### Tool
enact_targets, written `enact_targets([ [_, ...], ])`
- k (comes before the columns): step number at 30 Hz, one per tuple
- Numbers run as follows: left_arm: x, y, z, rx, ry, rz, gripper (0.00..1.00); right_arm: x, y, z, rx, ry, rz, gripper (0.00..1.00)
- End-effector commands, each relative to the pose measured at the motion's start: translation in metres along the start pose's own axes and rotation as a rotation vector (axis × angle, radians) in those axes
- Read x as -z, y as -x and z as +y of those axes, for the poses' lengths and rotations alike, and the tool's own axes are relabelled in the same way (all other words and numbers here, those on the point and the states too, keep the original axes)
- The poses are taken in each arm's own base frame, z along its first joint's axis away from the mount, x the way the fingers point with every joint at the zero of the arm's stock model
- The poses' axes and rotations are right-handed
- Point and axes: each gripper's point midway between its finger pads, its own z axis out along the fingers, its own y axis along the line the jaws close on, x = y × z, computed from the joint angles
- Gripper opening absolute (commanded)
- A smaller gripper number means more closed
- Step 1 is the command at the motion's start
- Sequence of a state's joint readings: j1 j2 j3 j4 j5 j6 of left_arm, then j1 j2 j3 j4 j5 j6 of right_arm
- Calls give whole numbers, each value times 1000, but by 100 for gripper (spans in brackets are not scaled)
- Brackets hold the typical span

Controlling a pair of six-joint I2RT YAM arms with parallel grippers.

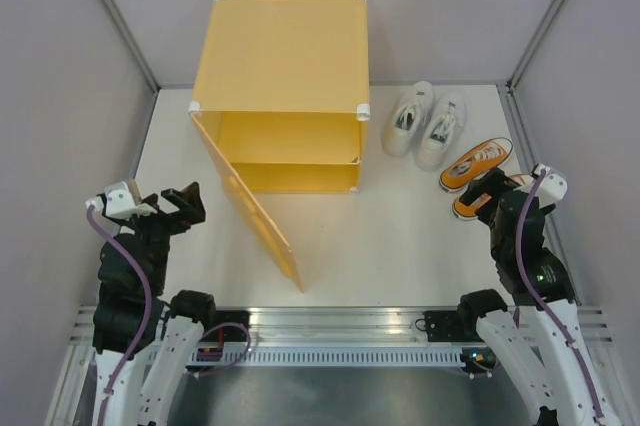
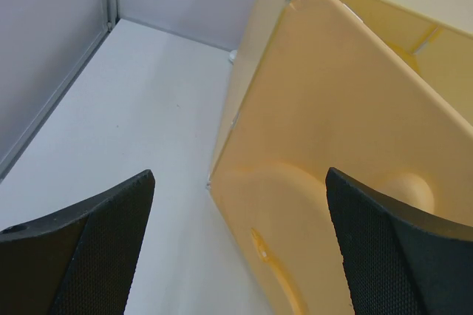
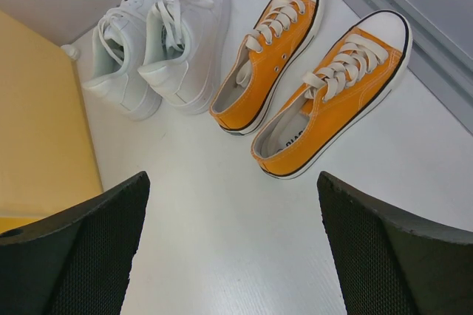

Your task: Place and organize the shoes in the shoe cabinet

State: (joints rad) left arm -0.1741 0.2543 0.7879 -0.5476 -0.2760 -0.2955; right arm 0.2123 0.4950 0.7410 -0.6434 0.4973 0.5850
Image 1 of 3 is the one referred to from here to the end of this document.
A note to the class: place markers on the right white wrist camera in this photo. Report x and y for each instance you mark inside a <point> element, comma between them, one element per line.
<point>552,185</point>

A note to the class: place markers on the white sneaker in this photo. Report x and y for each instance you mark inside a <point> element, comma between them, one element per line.
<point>446,123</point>
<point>407,119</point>

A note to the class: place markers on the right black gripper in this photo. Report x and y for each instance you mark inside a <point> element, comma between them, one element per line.
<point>491,182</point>

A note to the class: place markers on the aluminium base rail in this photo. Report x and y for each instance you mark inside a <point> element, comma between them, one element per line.
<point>350,326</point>

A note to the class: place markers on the yellow plastic shoe cabinet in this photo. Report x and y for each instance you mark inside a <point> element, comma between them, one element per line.
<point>281,96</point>

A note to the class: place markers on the right aluminium frame post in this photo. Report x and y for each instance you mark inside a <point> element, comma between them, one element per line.
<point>550,15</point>

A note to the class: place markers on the white slotted cable duct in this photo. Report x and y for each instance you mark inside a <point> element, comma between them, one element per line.
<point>353,357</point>

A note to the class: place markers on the lower orange canvas sneaker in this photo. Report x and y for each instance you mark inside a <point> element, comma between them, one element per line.
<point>469,212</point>

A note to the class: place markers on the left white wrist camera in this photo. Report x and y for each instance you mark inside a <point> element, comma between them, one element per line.
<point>121,201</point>

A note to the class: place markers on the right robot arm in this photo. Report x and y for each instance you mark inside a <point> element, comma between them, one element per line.
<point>539,343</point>

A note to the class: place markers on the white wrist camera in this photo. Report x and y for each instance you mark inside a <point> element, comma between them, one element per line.
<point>552,185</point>
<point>121,201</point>

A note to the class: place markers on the orange canvas sneaker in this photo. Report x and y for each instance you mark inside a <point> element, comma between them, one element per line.
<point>475,163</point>
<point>469,212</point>

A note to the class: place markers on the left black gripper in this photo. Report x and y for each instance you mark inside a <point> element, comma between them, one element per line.
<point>189,197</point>

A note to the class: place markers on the upper orange canvas sneaker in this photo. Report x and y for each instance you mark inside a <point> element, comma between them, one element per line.
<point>475,163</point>

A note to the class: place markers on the yellow cabinet door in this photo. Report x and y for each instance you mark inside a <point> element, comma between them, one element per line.
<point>249,208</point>

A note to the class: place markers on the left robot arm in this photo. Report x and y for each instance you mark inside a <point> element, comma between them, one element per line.
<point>142,344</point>

